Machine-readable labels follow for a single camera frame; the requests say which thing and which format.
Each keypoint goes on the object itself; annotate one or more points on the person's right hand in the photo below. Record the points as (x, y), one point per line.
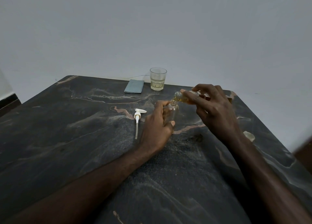
(219, 116)

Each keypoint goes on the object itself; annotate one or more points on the person's left hand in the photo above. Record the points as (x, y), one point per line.
(154, 127)

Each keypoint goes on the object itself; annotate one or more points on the person's left thumb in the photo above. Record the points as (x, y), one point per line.
(170, 126)

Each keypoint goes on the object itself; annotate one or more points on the person's right thumb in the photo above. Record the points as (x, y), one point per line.
(201, 114)

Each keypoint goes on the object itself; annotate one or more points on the person's right middle finger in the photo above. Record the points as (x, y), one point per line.
(206, 87)

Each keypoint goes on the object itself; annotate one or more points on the clear glass bottle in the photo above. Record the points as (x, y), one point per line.
(173, 112)

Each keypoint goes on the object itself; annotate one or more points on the glass bottle with yellow liquid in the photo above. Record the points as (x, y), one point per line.
(180, 98)

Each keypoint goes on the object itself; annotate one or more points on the person's left forearm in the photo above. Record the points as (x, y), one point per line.
(80, 189)

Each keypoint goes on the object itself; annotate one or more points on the person's right forearm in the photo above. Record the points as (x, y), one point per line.
(265, 182)

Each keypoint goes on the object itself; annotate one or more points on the white pump dispenser head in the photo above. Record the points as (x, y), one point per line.
(138, 117)

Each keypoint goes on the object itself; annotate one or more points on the clear glass tumbler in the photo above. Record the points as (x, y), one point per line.
(158, 81)

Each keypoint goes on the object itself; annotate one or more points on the grey-blue flat wallet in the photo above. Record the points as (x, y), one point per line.
(133, 86)

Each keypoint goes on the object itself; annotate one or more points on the brown wooden furniture edge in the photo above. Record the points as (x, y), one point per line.
(304, 154)

